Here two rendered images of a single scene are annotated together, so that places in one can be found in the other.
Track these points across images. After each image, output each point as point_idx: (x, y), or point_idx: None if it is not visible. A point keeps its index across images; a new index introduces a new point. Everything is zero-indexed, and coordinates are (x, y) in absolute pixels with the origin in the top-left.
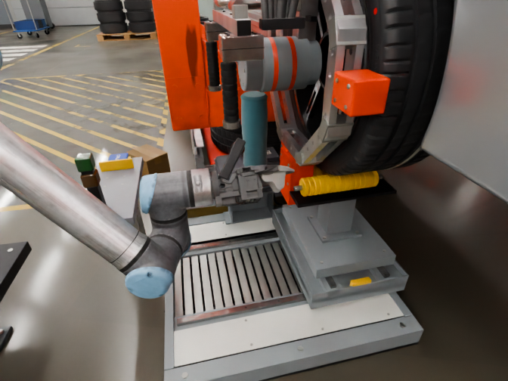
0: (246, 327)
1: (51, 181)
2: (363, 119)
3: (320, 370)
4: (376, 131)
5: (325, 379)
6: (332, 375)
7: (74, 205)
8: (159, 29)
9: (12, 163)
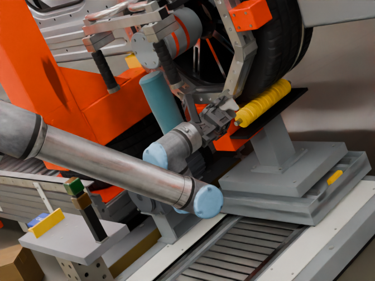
0: (277, 271)
1: (121, 154)
2: (259, 32)
3: (359, 258)
4: (273, 34)
5: (366, 258)
6: (369, 253)
7: (142, 164)
8: (19, 74)
9: (100, 150)
